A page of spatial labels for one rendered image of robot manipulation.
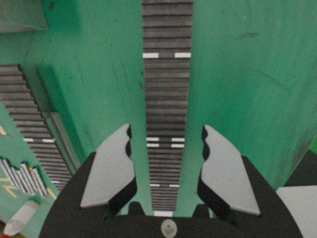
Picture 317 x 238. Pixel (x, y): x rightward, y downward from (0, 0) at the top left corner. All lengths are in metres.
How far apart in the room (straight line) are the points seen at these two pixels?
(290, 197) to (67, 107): 0.45
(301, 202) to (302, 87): 0.24
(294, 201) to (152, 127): 0.33
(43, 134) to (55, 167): 0.07
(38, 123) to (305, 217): 0.47
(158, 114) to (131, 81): 0.06
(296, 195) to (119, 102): 0.39
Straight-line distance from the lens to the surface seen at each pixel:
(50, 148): 0.25
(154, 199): 0.28
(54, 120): 0.24
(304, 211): 0.39
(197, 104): 0.18
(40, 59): 0.23
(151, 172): 0.21
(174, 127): 0.16
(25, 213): 0.54
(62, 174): 0.29
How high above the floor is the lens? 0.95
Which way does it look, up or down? 62 degrees down
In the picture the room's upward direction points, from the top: 175 degrees counter-clockwise
